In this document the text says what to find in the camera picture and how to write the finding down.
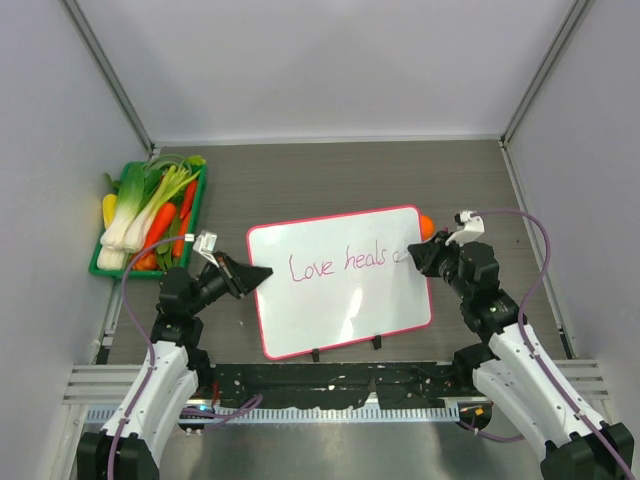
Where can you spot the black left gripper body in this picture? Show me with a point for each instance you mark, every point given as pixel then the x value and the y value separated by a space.
pixel 220 258

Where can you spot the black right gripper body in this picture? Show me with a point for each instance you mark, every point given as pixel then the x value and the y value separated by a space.
pixel 448 260

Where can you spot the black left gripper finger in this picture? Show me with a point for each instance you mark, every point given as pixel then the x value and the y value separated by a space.
pixel 246 268
pixel 247 283

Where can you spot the pink framed whiteboard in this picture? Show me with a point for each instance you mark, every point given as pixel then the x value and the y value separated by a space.
pixel 337 280

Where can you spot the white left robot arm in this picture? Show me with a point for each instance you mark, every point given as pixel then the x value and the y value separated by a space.
pixel 131 443

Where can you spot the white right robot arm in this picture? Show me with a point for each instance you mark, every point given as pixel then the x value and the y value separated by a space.
pixel 511 368

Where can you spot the orange tangerine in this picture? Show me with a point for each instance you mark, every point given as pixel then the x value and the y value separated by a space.
pixel 427 228

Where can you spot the red toy chili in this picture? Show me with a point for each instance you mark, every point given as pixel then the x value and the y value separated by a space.
pixel 185 215

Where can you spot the green leaf vegetable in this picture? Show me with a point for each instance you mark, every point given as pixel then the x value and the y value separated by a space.
pixel 164 254

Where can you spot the orange toy carrot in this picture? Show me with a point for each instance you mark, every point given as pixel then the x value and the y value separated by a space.
pixel 161 222

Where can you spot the green white leek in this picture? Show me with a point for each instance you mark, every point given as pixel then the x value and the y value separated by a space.
pixel 174 180

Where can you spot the green white bok choy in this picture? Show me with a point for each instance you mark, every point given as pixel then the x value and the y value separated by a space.
pixel 130 196

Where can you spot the yellow toy pepper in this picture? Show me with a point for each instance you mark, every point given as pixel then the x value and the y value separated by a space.
pixel 109 204

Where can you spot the green plastic tray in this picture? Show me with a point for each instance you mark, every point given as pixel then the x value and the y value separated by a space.
pixel 109 262

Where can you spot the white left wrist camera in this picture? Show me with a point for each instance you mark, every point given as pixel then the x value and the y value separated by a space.
pixel 203 244

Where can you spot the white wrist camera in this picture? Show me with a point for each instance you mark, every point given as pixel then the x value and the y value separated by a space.
pixel 203 244
pixel 470 227

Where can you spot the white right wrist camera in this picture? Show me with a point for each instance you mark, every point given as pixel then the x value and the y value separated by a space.
pixel 470 227

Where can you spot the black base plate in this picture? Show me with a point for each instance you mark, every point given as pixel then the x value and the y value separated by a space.
pixel 338 386

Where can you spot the white slotted cable duct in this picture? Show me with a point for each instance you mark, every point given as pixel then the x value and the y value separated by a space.
pixel 369 413

